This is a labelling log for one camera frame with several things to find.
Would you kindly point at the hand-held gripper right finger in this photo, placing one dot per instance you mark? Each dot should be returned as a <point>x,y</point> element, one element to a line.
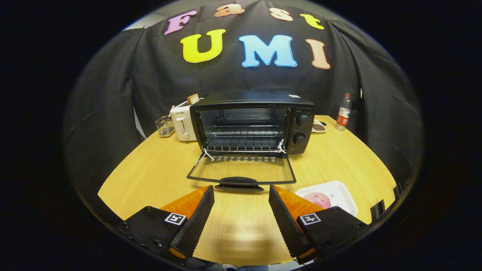
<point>288,222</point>

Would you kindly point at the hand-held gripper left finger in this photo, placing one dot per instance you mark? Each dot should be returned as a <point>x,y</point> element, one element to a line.
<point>197,220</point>

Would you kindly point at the pink round ham slice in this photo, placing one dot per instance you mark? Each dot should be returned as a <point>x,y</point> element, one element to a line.
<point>318,199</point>

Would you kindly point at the white rectangular tray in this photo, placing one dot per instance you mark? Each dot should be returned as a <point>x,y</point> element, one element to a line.
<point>340,195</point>

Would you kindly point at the black toaster oven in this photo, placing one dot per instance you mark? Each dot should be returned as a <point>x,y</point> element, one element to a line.
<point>301,131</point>

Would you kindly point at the white bread toaster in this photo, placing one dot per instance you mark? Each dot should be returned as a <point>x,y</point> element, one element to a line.
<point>180,126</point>

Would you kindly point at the white divided bean dish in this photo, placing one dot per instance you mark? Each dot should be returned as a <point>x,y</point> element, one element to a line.
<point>319,127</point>

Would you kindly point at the clear plastic water bottle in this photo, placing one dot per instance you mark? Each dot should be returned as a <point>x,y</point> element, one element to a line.
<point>343,114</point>

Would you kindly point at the brown bread slice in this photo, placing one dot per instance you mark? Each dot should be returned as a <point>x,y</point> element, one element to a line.
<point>193,99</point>

